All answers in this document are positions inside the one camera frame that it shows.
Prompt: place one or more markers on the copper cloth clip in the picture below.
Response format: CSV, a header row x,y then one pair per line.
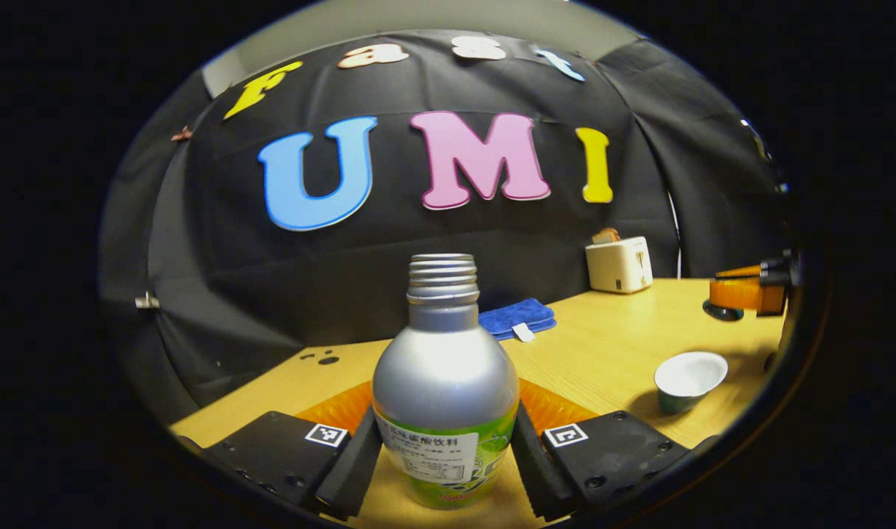
x,y
181,134

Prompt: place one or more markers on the teal teacup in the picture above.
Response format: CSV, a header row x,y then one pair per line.
x,y
686,375

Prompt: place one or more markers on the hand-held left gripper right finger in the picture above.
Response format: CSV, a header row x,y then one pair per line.
x,y
532,470

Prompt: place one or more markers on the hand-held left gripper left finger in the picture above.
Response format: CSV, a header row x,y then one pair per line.
x,y
356,470

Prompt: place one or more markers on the silver cloth clip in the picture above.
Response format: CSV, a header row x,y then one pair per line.
x,y
147,301

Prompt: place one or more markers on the blue folded towel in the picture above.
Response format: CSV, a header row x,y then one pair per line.
x,y
514,314

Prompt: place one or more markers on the bread slice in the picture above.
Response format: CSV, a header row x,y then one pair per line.
x,y
606,235

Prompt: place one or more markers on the white toaster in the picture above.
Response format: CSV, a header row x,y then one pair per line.
x,y
617,266

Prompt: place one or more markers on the teal teacup lid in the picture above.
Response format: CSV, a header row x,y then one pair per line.
x,y
721,314

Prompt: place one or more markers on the silver green water bottle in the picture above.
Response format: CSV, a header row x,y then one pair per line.
x,y
444,375

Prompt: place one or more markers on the black backdrop cloth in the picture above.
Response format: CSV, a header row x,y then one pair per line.
x,y
308,279

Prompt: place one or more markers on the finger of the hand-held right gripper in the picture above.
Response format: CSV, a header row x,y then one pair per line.
x,y
749,295
778,270

